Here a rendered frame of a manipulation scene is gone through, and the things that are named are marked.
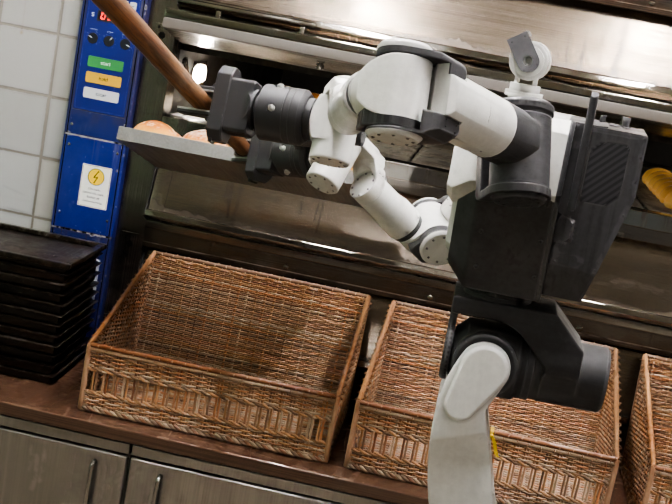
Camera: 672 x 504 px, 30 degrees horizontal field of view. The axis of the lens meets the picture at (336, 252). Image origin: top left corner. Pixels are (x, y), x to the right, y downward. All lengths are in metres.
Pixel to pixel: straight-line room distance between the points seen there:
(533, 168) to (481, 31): 1.16
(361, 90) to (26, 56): 1.64
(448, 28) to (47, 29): 0.98
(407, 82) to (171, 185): 1.53
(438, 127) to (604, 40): 1.37
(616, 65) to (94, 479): 1.49
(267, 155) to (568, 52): 0.91
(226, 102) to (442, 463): 0.72
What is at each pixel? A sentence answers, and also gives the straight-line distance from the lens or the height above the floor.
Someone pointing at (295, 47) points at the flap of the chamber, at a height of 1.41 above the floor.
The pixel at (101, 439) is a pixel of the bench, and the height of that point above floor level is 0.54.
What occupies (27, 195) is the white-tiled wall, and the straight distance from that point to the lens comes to 3.24.
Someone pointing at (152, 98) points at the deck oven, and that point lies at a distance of 3.12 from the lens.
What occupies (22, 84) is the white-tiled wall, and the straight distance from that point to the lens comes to 3.22.
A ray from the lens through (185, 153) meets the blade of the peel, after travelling 2.55.
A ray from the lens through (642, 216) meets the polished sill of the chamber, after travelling 3.03.
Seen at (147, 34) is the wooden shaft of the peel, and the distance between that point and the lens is 1.61.
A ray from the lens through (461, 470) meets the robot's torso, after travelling 2.20.
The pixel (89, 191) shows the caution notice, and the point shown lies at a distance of 3.15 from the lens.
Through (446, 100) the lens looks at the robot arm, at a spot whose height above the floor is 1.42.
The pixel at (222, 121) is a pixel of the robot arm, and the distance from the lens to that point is 1.96.
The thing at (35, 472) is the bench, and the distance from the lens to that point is 2.79.
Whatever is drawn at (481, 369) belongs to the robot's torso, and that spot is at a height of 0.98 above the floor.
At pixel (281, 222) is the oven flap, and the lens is 3.06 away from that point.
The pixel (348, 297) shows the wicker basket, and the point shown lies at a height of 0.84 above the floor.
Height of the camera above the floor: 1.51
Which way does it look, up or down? 11 degrees down
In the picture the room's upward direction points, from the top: 11 degrees clockwise
